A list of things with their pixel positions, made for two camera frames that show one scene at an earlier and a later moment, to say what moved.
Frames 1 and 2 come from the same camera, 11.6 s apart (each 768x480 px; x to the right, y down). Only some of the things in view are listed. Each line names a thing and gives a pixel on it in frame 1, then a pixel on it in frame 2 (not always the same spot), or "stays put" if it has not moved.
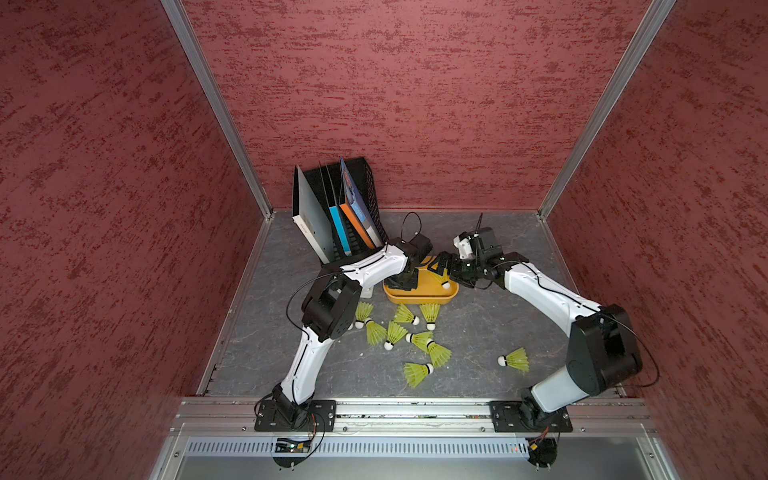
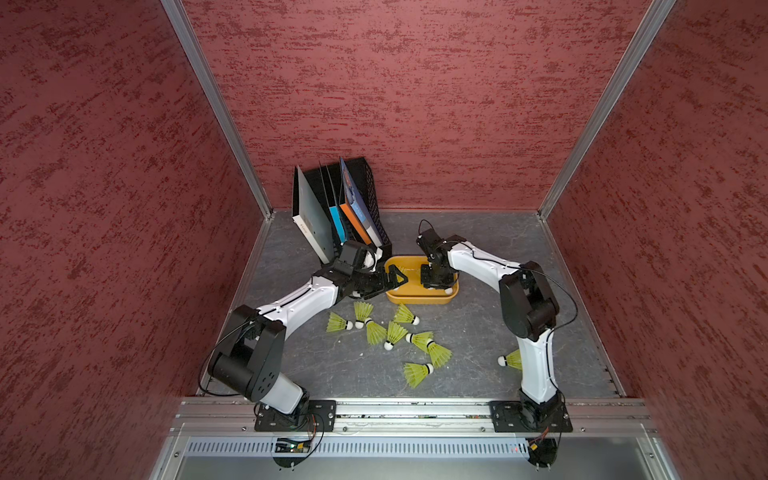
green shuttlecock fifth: (420, 339) stays put
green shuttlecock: (403, 315) stays put
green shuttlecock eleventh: (516, 359) stays put
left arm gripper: (412, 284) → (382, 285)
